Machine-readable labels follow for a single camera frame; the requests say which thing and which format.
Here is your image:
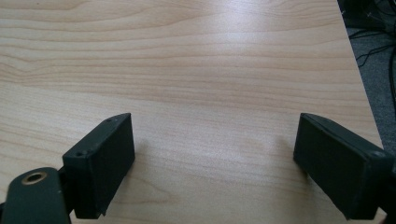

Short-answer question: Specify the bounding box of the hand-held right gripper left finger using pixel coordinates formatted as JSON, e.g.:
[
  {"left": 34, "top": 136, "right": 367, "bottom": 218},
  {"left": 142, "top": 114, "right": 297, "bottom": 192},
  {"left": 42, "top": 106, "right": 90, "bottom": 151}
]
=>
[{"left": 62, "top": 112, "right": 136, "bottom": 219}]

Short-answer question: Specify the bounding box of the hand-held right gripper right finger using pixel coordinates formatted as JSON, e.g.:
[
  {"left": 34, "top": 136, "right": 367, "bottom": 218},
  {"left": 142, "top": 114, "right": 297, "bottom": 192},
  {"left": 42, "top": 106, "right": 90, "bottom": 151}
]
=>
[{"left": 292, "top": 112, "right": 395, "bottom": 221}]

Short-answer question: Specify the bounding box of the black cable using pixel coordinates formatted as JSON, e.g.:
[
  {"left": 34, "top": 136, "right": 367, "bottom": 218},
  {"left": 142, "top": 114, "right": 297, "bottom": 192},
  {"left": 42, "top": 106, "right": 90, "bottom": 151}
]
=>
[
  {"left": 388, "top": 46, "right": 396, "bottom": 108},
  {"left": 355, "top": 43, "right": 395, "bottom": 68}
]

